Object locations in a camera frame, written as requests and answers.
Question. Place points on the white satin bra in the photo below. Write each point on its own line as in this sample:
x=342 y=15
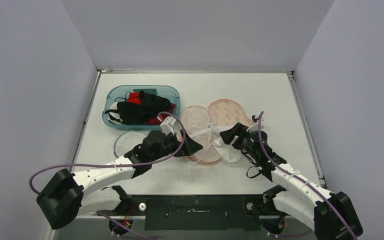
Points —
x=213 y=149

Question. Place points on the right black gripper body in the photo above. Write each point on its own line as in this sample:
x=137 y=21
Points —
x=239 y=138

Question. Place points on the dark red lace bra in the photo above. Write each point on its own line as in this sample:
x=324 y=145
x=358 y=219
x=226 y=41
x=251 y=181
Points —
x=155 y=121

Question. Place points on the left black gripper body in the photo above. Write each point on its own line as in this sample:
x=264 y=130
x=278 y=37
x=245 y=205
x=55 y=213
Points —
x=170 y=146

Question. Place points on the teal plastic bin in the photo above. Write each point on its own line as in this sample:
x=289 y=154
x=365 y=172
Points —
x=121 y=92

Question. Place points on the peach floral padded bra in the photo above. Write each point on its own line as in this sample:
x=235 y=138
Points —
x=222 y=112

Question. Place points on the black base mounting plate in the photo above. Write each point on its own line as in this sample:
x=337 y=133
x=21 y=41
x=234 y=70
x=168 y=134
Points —
x=197 y=212

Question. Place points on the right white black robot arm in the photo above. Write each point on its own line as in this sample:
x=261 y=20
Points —
x=331 y=216

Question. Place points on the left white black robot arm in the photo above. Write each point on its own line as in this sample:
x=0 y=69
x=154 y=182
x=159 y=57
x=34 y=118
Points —
x=71 y=194

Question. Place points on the white black bra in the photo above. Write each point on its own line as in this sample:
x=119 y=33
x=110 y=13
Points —
x=113 y=114

